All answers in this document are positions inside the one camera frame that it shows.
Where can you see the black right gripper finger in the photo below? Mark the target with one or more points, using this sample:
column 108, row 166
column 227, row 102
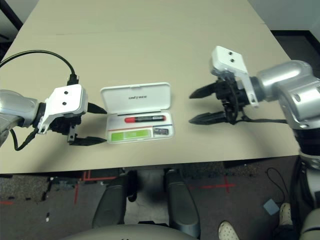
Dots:
column 205, row 92
column 208, row 118

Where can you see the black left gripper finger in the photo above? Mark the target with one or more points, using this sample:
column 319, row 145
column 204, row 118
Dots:
column 96, row 108
column 90, row 141

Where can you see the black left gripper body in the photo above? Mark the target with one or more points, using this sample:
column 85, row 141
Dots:
column 63, row 123

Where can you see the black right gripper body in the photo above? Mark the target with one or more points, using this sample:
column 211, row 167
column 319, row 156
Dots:
column 233, row 100

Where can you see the white plastic pencil case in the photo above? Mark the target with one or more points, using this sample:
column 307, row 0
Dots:
column 136, row 96

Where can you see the small black metal clip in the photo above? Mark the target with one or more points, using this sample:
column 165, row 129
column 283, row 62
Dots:
column 161, row 131

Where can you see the red and black marker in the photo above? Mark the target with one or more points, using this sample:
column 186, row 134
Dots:
column 145, row 119

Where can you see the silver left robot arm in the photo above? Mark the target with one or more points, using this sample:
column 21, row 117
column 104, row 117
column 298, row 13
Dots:
column 15, row 105

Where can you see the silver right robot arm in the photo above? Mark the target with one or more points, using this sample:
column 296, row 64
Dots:
column 282, row 75

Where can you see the dark grey left robot leg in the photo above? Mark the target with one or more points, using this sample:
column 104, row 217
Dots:
column 110, row 206

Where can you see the dark grey robot leg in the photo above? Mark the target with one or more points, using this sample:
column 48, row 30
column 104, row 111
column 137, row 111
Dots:
column 181, row 203
column 110, row 206

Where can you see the dark grey right robot leg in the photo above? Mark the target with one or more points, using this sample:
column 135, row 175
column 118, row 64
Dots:
column 181, row 203

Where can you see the grey robot torso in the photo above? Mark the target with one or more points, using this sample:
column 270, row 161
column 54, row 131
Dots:
column 130, row 233

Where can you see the blue grey paper square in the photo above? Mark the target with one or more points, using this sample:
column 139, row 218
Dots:
column 271, row 206

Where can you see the white perforated shoe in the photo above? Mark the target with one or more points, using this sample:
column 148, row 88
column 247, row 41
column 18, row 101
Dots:
column 285, row 213
column 228, row 231

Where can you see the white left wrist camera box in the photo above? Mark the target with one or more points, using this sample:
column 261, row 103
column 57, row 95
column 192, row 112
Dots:
column 66, row 98

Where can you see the black wall baseboard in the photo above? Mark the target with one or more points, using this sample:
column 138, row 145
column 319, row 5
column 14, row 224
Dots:
column 292, row 32

